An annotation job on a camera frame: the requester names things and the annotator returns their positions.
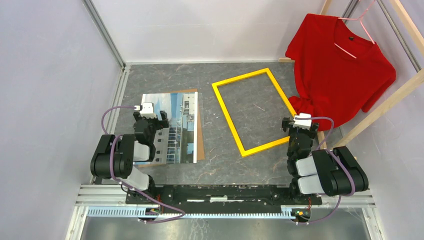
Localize yellow wooden picture frame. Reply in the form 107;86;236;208
211;68;297;158

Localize building photo print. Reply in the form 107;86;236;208
133;91;200;167

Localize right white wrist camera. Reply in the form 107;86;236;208
293;113;312;130

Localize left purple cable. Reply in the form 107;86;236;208
100;105;186;225

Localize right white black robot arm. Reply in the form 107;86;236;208
281;114;369;204

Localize brown cardboard backing board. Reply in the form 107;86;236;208
139;89;205;167

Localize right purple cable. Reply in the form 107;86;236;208
294;115;357;226

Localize aluminium rail frame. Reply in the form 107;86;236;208
64;0;385;240

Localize red t-shirt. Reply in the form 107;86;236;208
285;13;396;131

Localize pink clothes hanger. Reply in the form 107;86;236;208
333;0;377;60

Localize purple cable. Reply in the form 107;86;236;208
294;115;357;226
100;105;186;225

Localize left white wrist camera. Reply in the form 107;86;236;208
139;102;157;119

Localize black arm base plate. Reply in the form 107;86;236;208
146;184;323;215

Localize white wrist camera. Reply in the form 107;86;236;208
139;102;157;119
293;113;312;130

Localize wooden clothes rack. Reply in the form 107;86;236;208
278;0;424;151

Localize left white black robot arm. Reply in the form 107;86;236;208
90;110;169;204

